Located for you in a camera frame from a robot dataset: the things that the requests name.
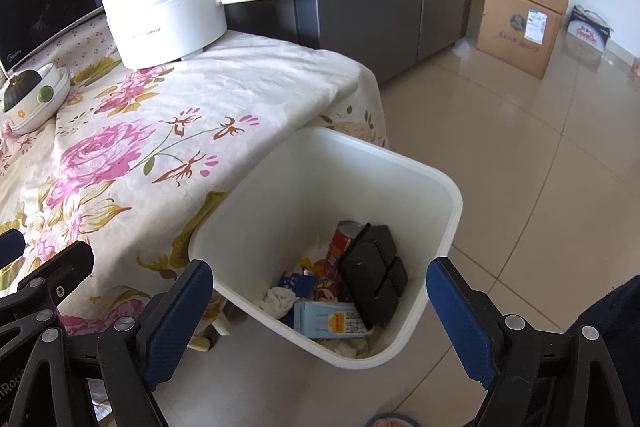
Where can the black plastic tray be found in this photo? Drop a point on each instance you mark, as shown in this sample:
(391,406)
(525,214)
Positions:
(373,275)

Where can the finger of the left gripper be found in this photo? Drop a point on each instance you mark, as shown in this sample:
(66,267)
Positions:
(12,245)

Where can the blue milk carton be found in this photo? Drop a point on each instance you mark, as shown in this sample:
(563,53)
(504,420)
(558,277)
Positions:
(327,320)

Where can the lower cardboard box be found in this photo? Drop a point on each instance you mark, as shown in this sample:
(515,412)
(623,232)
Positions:
(521,33)

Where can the white paper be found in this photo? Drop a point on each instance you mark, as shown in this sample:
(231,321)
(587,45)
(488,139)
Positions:
(278,301)

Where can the white blue box on floor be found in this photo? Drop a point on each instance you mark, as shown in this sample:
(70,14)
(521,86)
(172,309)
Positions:
(589,27)

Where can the dark green pumpkin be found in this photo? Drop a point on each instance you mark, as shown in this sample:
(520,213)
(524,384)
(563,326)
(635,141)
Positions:
(20,85)

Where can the white trash bin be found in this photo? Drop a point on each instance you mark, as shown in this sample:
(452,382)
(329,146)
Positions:
(288,207)

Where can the floral tablecloth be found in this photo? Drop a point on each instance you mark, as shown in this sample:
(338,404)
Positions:
(134,160)

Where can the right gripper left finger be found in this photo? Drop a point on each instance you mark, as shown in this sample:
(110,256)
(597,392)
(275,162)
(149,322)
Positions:
(169,321)

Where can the red crushed can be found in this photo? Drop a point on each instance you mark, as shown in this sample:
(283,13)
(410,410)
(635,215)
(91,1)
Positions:
(346,231)

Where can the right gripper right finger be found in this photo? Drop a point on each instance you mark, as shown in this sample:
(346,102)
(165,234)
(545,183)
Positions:
(470,321)

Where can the white electric pot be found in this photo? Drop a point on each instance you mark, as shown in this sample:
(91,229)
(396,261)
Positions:
(180,6)

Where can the ceramic bowl green handle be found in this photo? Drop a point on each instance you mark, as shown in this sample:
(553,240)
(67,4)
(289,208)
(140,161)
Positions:
(22,117)

